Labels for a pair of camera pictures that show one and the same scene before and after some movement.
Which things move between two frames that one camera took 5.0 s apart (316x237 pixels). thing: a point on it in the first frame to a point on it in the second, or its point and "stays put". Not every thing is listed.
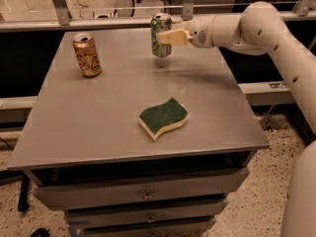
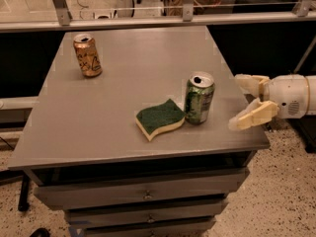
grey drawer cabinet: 130,144 stays put
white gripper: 199,32 to 287,94
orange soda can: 87,54 stays put
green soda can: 161,23 to 199,95
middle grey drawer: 185,213 stays put
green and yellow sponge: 170,115 stays put
